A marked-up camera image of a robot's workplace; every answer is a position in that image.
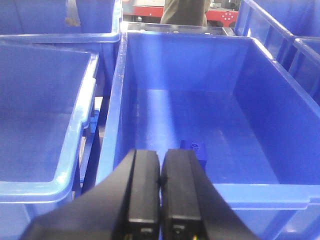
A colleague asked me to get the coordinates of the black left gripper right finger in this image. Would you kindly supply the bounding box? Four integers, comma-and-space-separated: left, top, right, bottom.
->
161, 149, 258, 240

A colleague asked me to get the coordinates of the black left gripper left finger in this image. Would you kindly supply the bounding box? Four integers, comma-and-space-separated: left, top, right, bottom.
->
21, 149, 160, 240

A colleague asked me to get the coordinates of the blue hexagonal plastic part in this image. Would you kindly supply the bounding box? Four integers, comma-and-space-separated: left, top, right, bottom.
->
179, 140, 208, 171

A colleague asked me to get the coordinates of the blue target bin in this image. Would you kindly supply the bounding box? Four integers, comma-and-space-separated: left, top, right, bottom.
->
96, 32, 320, 240

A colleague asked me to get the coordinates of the blue bin at left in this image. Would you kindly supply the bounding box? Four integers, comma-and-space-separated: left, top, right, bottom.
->
0, 38, 119, 240

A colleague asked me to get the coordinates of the person in olive shirt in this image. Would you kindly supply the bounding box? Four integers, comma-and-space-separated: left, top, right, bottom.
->
160, 0, 211, 27

